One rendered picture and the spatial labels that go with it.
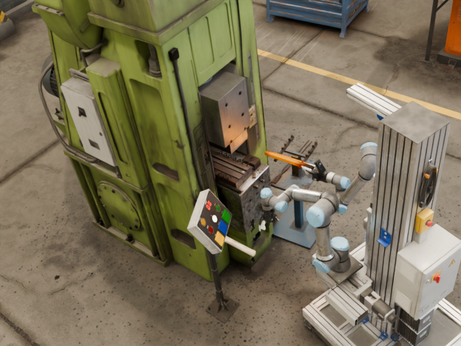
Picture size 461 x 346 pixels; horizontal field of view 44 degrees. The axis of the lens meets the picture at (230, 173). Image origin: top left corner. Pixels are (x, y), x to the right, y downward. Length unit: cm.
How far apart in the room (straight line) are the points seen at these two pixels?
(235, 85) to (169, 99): 49
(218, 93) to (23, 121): 393
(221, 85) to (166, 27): 71
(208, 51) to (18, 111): 416
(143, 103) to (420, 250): 199
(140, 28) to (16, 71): 512
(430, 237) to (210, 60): 174
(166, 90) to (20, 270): 262
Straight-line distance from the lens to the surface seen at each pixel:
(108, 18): 350
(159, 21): 322
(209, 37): 366
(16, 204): 613
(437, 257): 344
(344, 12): 753
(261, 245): 485
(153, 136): 404
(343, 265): 378
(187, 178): 394
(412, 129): 296
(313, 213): 330
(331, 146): 592
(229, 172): 426
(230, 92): 374
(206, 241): 374
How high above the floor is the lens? 389
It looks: 43 degrees down
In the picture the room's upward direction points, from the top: 9 degrees counter-clockwise
